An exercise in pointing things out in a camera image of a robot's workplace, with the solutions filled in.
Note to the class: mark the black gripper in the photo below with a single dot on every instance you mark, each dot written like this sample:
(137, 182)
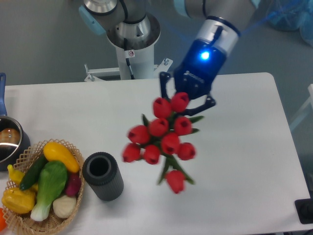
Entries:
(195, 75)

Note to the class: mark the red tulip bouquet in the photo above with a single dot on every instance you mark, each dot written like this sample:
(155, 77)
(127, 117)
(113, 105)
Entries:
(160, 137)

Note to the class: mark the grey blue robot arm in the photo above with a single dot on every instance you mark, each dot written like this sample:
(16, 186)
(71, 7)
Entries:
(223, 20)

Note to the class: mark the dark grey ribbed vase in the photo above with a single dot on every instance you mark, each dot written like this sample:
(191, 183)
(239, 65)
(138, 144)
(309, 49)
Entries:
(100, 170)

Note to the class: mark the blue plastic bag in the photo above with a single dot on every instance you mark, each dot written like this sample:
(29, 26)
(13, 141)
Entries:
(292, 15)

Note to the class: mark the yellow squash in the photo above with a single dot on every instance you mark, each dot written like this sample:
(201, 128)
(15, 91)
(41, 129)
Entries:
(54, 151)

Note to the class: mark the purple red radish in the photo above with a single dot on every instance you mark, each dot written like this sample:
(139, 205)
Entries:
(73, 185)

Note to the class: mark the green bok choy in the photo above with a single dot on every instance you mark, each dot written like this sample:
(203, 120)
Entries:
(52, 181)

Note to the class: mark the black device at table edge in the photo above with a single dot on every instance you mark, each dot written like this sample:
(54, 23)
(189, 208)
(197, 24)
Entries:
(304, 208)

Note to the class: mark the cream white garlic bulb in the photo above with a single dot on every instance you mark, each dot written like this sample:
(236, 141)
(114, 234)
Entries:
(64, 206)

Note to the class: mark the woven wicker basket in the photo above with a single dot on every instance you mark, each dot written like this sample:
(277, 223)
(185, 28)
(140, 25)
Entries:
(22, 224)

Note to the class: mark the green cucumber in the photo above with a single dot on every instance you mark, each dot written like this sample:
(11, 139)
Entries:
(32, 175)

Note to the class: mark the small yellow banana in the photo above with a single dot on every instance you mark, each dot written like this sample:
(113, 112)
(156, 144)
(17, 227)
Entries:
(19, 179)

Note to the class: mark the yellow corn cob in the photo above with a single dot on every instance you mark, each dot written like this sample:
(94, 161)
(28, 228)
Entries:
(19, 201)

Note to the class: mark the orange fruit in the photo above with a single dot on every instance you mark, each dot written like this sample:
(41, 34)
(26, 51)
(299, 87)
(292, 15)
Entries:
(2, 220)

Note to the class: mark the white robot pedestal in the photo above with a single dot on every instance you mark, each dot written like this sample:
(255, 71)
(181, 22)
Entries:
(135, 50)

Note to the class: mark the white frame at right edge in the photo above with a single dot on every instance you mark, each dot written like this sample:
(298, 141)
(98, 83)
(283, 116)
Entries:
(303, 111)

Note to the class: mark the dark pot with blue handle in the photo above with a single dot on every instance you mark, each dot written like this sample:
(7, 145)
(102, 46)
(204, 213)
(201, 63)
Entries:
(13, 138)

